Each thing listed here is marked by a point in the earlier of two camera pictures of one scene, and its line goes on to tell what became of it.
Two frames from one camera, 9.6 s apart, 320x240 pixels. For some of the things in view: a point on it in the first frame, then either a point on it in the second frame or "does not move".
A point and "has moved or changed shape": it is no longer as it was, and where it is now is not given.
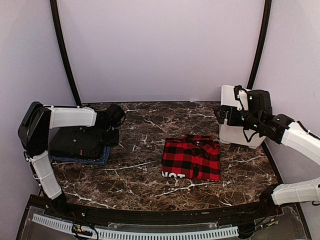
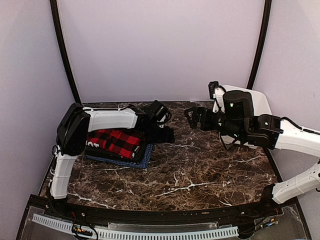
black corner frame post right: x=260 y=44 does not move
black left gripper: x=114 y=141 -> x=167 y=137
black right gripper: x=231 y=121 -> x=206 y=124
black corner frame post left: x=53 y=5 does not move
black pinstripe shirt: x=83 y=142 has moved or changed shape
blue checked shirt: x=104 y=160 -> x=143 y=164
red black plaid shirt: x=194 y=156 -> x=119 y=142
